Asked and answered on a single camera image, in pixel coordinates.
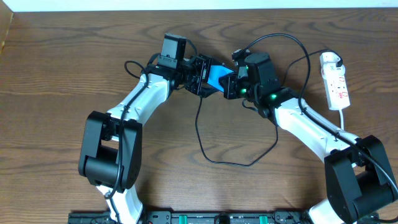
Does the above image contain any blue screen smartphone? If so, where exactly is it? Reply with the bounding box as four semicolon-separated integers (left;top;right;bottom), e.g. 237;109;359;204
206;65;234;92

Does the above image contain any black USB charging cable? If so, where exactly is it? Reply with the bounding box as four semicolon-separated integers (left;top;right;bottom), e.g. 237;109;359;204
195;49;343;167

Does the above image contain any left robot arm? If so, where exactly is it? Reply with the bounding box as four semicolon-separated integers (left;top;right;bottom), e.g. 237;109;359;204
78;54;232;223

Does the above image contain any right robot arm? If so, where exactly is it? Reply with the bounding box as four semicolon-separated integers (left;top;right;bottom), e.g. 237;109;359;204
219;53;397;223

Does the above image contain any white charger plug adapter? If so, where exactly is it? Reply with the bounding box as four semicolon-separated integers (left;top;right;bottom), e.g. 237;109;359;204
320;52;346;79

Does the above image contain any white power strip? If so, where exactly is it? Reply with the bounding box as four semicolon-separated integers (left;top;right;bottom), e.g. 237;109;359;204
323;74;350;111

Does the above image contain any white power strip cord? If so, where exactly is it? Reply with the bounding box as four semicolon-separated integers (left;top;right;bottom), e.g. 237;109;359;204
338;108;346;131

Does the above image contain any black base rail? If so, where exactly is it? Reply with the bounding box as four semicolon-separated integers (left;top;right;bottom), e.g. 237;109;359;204
67;210;381;224

